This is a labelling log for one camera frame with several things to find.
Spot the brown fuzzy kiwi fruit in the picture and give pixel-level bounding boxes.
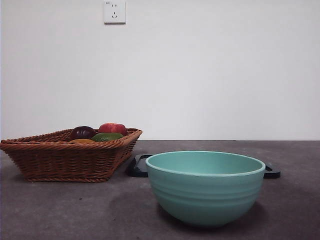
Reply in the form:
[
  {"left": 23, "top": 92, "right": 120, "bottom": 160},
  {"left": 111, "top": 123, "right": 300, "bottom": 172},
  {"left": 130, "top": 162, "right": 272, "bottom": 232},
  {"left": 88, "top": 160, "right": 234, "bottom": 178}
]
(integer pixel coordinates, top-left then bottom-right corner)
[{"left": 68, "top": 138, "right": 96, "bottom": 144}]

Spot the teal ribbed bowl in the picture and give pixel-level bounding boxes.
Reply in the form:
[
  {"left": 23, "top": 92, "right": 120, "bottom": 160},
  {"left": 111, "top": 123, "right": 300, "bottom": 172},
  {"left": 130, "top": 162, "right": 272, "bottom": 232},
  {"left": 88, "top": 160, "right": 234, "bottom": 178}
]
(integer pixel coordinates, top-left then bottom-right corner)
[{"left": 145, "top": 150, "right": 266, "bottom": 228}]

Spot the red apple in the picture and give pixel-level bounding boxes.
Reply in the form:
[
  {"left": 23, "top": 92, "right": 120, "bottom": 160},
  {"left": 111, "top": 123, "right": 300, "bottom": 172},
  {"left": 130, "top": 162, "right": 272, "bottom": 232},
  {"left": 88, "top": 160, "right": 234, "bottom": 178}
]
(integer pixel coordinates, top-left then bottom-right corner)
[{"left": 98, "top": 122, "right": 128, "bottom": 137}]

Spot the dark teal rectangular tray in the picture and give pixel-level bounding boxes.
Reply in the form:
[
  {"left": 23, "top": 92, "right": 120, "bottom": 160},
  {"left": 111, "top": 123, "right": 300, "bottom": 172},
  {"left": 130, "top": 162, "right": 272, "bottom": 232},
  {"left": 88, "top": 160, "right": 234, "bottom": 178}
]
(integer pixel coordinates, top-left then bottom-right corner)
[{"left": 127, "top": 154, "right": 281, "bottom": 179}]

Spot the green avocado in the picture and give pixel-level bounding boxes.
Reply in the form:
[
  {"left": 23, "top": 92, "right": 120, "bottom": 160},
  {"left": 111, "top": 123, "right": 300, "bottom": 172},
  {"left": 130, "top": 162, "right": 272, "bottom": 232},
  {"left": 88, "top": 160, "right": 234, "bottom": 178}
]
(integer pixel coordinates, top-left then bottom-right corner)
[{"left": 90, "top": 132, "right": 125, "bottom": 143}]

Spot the dark purple round fruit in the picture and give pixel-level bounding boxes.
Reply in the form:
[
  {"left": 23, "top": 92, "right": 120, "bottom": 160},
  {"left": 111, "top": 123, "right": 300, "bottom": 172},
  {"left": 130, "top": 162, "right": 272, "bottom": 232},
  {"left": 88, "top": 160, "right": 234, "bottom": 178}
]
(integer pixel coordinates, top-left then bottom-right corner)
[{"left": 70, "top": 125, "right": 97, "bottom": 141}]

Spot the brown wicker basket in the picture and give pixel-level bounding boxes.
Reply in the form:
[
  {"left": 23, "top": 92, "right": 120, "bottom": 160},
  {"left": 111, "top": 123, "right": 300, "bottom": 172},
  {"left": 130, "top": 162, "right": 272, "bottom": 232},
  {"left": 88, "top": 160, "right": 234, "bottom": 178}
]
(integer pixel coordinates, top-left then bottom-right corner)
[{"left": 0, "top": 127, "right": 143, "bottom": 183}]

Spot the white wall socket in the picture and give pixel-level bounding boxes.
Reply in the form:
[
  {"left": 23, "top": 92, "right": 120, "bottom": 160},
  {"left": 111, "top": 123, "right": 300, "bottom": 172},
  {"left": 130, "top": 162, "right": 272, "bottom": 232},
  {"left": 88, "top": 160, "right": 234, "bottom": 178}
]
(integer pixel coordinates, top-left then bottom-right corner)
[{"left": 104, "top": 0, "right": 127, "bottom": 25}]

